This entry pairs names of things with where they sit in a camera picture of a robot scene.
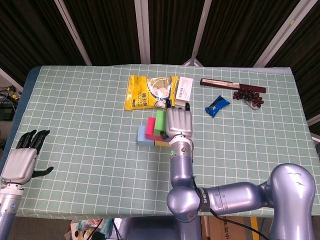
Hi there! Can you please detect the green checked tablecloth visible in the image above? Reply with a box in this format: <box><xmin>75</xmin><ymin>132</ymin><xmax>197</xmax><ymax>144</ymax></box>
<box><xmin>0</xmin><ymin>64</ymin><xmax>320</xmax><ymax>218</ymax></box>

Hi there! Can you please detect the light blue foam cube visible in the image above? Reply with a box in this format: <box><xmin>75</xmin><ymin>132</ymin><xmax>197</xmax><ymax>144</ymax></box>
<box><xmin>137</xmin><ymin>125</ymin><xmax>156</xmax><ymax>146</ymax></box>

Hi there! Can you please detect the dark red folded fan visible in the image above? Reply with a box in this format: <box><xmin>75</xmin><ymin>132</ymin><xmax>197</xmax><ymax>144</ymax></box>
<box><xmin>199</xmin><ymin>78</ymin><xmax>267</xmax><ymax>94</ymax></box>

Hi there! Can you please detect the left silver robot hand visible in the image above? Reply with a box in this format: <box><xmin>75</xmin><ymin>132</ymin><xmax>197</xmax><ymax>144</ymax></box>
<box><xmin>1</xmin><ymin>129</ymin><xmax>55</xmax><ymax>185</ymax></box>

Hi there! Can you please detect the dark red grape bunch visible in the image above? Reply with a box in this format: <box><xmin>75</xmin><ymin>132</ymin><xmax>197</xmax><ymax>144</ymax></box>
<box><xmin>232</xmin><ymin>88</ymin><xmax>265</xmax><ymax>111</ymax></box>

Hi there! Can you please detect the white metal frame post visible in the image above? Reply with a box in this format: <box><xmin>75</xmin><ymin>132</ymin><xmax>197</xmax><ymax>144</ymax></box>
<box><xmin>253</xmin><ymin>0</ymin><xmax>314</xmax><ymax>68</ymax></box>
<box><xmin>0</xmin><ymin>67</ymin><xmax>24</xmax><ymax>91</ymax></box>
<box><xmin>54</xmin><ymin>0</ymin><xmax>93</xmax><ymax>66</ymax></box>
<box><xmin>307</xmin><ymin>116</ymin><xmax>320</xmax><ymax>151</ymax></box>
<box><xmin>183</xmin><ymin>0</ymin><xmax>214</xmax><ymax>67</ymax></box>
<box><xmin>134</xmin><ymin>0</ymin><xmax>151</xmax><ymax>65</ymax></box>

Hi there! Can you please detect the green foam cube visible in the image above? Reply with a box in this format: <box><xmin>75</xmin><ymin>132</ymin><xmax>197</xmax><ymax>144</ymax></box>
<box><xmin>153</xmin><ymin>109</ymin><xmax>168</xmax><ymax>137</ymax></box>

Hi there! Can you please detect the pink-red foam cube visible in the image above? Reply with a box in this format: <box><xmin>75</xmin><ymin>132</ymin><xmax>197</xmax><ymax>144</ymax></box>
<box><xmin>145</xmin><ymin>116</ymin><xmax>166</xmax><ymax>142</ymax></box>

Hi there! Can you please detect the colourful printed packaging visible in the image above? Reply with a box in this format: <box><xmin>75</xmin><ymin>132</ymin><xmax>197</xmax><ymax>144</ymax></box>
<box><xmin>69</xmin><ymin>218</ymin><xmax>112</xmax><ymax>240</ymax></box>

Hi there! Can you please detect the dark pleated curtain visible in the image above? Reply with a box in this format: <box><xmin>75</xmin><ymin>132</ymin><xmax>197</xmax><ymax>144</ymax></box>
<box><xmin>0</xmin><ymin>0</ymin><xmax>320</xmax><ymax>121</ymax></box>

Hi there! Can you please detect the yellow marshmallow bag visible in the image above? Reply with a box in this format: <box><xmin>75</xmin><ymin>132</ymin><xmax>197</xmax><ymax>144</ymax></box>
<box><xmin>124</xmin><ymin>74</ymin><xmax>179</xmax><ymax>112</ymax></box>

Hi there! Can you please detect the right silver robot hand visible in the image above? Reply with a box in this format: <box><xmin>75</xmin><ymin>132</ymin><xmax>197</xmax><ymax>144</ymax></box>
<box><xmin>159</xmin><ymin>98</ymin><xmax>193</xmax><ymax>140</ymax></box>

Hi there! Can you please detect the blue-grey robot torso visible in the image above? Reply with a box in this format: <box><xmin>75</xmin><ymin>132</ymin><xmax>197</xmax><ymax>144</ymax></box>
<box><xmin>119</xmin><ymin>216</ymin><xmax>202</xmax><ymax>240</ymax></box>

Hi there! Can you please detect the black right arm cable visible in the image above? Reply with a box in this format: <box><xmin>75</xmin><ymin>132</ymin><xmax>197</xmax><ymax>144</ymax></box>
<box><xmin>191</xmin><ymin>174</ymin><xmax>268</xmax><ymax>240</ymax></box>

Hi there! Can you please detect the blue snack packet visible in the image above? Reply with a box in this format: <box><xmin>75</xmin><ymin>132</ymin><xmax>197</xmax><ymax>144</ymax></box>
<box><xmin>204</xmin><ymin>95</ymin><xmax>231</xmax><ymax>118</ymax></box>

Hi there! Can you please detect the brown cardboard box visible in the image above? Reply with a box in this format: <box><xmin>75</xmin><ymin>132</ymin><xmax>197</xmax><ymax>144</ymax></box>
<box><xmin>202</xmin><ymin>216</ymin><xmax>253</xmax><ymax>240</ymax></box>

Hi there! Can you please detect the black equipment with cables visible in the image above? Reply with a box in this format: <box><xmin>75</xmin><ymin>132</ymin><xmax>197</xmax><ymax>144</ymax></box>
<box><xmin>0</xmin><ymin>86</ymin><xmax>22</xmax><ymax>121</ymax></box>

